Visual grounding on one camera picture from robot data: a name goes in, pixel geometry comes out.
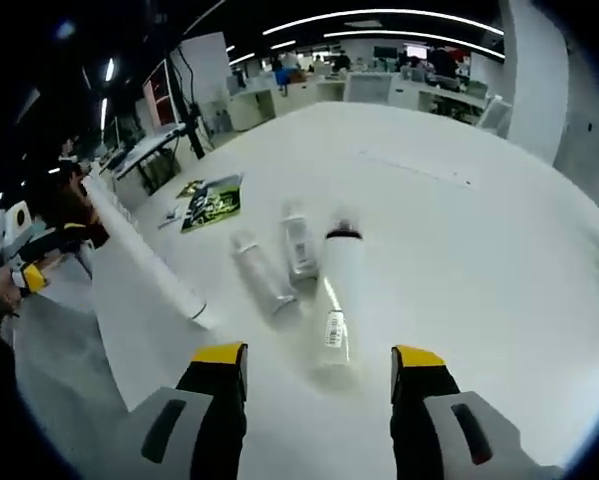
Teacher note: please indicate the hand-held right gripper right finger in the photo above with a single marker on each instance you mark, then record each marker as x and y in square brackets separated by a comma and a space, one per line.
[419, 400]

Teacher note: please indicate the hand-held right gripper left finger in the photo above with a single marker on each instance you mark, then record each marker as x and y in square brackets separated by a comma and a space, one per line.
[214, 400]

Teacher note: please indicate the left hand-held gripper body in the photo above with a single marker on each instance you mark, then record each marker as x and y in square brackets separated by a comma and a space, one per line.
[14, 225]

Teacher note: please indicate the white skincare tube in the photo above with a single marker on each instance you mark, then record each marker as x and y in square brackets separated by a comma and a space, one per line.
[139, 250]

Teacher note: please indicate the white pump skincare bottle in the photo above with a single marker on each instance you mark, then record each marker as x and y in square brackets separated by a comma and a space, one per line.
[335, 310]

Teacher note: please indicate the small white skincare bottle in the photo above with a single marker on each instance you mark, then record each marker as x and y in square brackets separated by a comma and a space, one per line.
[299, 245]
[264, 275]

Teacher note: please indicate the person's left hand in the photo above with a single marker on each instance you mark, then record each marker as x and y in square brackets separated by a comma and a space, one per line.
[6, 297]

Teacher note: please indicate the small white sachet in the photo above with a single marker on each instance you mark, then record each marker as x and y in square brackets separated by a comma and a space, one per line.
[170, 219]

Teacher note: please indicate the tilted white desk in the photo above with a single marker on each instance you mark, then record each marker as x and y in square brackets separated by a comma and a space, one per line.
[144, 150]

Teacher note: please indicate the gold packet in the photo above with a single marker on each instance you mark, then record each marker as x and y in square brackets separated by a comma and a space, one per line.
[189, 189]

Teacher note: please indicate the green black packet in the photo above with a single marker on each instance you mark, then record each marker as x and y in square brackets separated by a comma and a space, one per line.
[214, 205]

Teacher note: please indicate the red white screen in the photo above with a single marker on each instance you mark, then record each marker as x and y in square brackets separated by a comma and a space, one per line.
[158, 97]

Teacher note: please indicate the black tripod stand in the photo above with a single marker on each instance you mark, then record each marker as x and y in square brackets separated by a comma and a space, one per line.
[186, 110]

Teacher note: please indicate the computer monitor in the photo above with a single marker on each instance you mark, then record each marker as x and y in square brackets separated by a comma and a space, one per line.
[416, 51]

